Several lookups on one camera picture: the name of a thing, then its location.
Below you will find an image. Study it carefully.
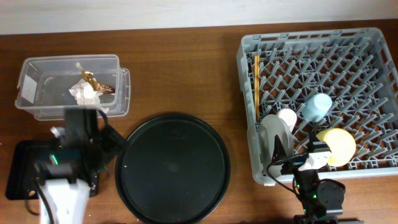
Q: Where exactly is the yellow bowl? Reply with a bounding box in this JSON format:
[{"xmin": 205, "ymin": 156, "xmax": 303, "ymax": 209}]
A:
[{"xmin": 316, "ymin": 128, "xmax": 356, "ymax": 167}]

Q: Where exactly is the black square bin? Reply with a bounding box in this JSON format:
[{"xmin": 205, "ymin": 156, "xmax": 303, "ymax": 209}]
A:
[{"xmin": 6, "ymin": 140, "xmax": 99, "ymax": 200}]

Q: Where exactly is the white tissue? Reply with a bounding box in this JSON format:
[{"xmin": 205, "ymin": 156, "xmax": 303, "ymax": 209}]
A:
[{"xmin": 68, "ymin": 79, "xmax": 103, "ymax": 105}]

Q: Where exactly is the round black tray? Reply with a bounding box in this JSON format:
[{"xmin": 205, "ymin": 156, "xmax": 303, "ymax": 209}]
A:
[{"xmin": 115, "ymin": 113, "xmax": 231, "ymax": 223}]

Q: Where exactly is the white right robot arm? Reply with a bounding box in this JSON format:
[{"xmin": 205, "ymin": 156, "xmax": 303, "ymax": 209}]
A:
[{"xmin": 266, "ymin": 133, "xmax": 346, "ymax": 224}]

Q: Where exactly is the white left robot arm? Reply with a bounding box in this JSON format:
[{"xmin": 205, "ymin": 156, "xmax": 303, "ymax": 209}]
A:
[{"xmin": 32, "ymin": 108, "xmax": 126, "ymax": 223}]

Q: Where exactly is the grey plate with food scraps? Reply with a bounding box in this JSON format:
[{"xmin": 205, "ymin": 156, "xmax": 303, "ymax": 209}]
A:
[{"xmin": 259, "ymin": 114, "xmax": 294, "ymax": 176}]

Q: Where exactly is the light blue cup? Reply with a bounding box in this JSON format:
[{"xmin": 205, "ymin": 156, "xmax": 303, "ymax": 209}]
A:
[{"xmin": 302, "ymin": 93, "xmax": 332, "ymax": 123}]

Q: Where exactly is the clear plastic waste bin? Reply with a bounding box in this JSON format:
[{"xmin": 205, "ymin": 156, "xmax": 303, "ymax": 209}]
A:
[{"xmin": 15, "ymin": 54, "xmax": 131, "ymax": 121}]

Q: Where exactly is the pink cup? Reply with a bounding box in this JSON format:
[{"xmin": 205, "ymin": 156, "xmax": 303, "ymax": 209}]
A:
[{"xmin": 276, "ymin": 108, "xmax": 297, "ymax": 132}]

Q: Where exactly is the wooden chopstick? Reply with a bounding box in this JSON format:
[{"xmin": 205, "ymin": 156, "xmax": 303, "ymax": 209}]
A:
[
  {"xmin": 254, "ymin": 55, "xmax": 259, "ymax": 122},
  {"xmin": 257, "ymin": 62, "xmax": 259, "ymax": 123}
]

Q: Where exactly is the gold snack wrapper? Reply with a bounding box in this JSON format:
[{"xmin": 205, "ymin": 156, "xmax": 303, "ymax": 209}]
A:
[{"xmin": 81, "ymin": 70, "xmax": 116, "ymax": 94}]

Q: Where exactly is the grey dishwasher rack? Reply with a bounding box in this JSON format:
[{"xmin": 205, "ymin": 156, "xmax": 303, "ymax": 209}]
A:
[{"xmin": 236, "ymin": 28, "xmax": 397, "ymax": 185}]

